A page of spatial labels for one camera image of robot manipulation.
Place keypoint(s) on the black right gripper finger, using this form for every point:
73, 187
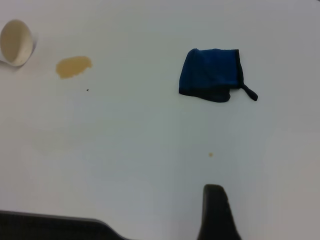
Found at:
216, 215

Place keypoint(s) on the blue microfiber cloth black trim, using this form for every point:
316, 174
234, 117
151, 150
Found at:
210, 72

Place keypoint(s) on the small brown coffee drop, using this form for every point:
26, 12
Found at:
211, 154

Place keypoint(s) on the light brown coffee spill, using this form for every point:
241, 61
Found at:
72, 67

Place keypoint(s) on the white paper coffee cup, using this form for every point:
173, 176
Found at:
16, 42

